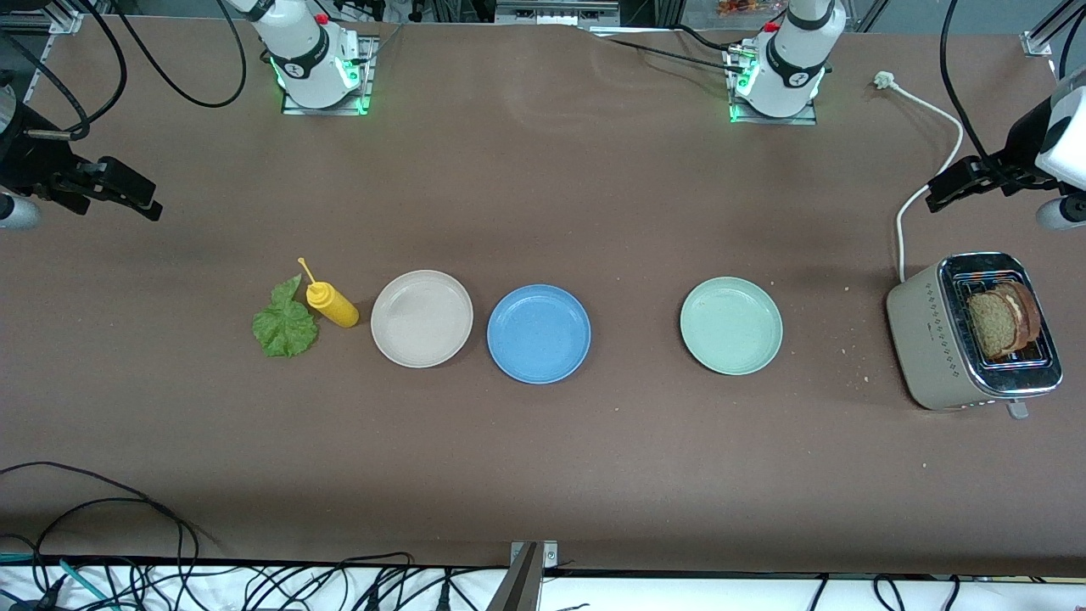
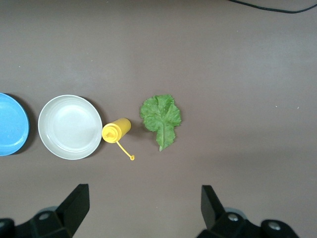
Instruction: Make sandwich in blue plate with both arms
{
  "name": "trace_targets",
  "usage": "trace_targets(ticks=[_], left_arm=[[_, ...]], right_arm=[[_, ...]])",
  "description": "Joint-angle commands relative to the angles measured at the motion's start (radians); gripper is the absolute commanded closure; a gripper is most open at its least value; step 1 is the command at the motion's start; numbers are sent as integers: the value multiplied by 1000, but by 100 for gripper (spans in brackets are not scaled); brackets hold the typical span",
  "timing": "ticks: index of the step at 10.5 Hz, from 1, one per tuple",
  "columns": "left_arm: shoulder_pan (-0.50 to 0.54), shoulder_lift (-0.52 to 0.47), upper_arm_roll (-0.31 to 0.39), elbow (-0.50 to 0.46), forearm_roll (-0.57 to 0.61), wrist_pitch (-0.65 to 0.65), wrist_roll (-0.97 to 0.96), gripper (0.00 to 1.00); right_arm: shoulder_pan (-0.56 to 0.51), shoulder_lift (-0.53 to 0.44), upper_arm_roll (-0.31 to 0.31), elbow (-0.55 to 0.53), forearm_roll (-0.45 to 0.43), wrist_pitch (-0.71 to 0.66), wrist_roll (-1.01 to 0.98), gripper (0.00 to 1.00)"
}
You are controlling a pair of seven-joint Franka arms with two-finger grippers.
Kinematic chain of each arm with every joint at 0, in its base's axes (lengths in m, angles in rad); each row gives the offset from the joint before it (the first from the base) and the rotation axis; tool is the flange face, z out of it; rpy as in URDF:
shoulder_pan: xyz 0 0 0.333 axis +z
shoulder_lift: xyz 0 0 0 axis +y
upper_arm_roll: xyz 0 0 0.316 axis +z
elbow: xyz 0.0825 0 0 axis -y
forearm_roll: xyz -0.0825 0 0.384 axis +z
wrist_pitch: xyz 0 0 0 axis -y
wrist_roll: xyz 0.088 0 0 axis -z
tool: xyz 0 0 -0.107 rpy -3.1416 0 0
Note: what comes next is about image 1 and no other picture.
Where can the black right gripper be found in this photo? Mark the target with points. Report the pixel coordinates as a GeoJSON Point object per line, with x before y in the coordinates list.
{"type": "Point", "coordinates": [32, 161]}

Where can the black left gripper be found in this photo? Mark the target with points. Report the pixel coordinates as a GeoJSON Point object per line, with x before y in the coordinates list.
{"type": "Point", "coordinates": [1025, 143]}

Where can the rounded brown bread slice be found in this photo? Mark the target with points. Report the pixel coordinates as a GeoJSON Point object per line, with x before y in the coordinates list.
{"type": "Point", "coordinates": [1028, 310]}

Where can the square brown bread slice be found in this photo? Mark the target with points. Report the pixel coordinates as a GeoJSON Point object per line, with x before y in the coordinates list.
{"type": "Point", "coordinates": [988, 327]}

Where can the green lettuce leaf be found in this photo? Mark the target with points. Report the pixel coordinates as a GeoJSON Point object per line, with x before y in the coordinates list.
{"type": "Point", "coordinates": [284, 327]}

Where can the yellow mustard squeeze bottle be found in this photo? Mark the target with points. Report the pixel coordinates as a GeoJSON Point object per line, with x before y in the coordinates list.
{"type": "Point", "coordinates": [335, 307]}

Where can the mint green round plate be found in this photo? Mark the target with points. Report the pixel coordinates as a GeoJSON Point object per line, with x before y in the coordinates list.
{"type": "Point", "coordinates": [731, 326]}

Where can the beige round plate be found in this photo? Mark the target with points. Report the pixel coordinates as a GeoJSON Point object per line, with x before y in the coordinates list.
{"type": "Point", "coordinates": [422, 319]}

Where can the blue round plate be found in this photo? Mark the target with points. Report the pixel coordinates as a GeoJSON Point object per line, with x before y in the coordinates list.
{"type": "Point", "coordinates": [539, 333]}

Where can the beige chrome toaster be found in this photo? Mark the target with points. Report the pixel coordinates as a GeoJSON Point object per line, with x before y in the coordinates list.
{"type": "Point", "coordinates": [925, 339]}

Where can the grey metal box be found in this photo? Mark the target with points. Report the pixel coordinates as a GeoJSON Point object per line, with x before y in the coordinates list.
{"type": "Point", "coordinates": [556, 12]}

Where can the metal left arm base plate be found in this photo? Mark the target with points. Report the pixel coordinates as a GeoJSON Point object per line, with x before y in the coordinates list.
{"type": "Point", "coordinates": [810, 117]}

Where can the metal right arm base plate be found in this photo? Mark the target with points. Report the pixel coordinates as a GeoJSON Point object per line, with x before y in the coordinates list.
{"type": "Point", "coordinates": [370, 76]}

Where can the silver corner bracket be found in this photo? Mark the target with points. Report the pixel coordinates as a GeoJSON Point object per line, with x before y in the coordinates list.
{"type": "Point", "coordinates": [551, 556]}

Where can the grey aluminium profile post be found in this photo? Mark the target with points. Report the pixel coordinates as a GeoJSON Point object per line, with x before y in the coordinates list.
{"type": "Point", "coordinates": [519, 590]}

